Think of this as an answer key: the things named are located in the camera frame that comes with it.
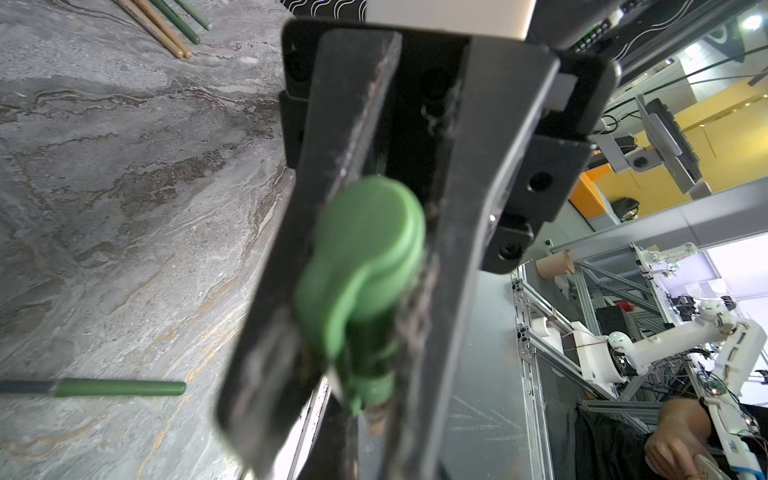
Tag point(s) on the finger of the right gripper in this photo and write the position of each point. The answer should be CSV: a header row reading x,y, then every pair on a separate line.
x,y
271,376

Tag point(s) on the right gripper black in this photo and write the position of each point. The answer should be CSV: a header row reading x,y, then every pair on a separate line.
x,y
490,135

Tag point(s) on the pale green pen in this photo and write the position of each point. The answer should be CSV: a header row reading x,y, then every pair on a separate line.
x,y
195,13

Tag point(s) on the tan pen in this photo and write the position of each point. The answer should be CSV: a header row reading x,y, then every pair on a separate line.
x,y
145,22

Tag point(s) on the person outside cell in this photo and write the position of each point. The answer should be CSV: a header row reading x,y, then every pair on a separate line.
x,y
600,446

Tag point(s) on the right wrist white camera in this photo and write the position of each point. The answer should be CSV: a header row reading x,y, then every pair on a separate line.
x,y
500,18

